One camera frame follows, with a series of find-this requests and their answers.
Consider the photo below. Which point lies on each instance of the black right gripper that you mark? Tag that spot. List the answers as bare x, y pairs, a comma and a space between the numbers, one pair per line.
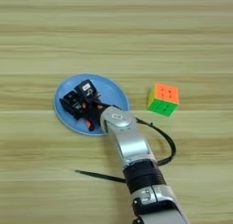
92, 110

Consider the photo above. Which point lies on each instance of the blue round plate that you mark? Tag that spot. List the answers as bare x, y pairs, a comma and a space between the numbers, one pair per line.
112, 91

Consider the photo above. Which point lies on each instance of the stickerless colourful puzzle cube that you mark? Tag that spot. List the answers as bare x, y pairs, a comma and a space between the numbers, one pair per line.
164, 97

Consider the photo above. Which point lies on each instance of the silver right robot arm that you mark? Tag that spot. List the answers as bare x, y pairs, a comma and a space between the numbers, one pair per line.
133, 145

